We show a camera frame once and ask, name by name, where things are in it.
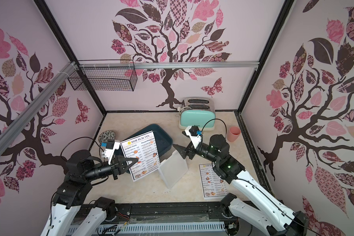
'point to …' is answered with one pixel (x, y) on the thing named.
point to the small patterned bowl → (107, 134)
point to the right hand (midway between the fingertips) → (180, 137)
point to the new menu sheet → (143, 147)
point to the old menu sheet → (214, 186)
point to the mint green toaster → (198, 111)
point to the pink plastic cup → (233, 133)
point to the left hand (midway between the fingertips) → (138, 164)
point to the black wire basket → (116, 75)
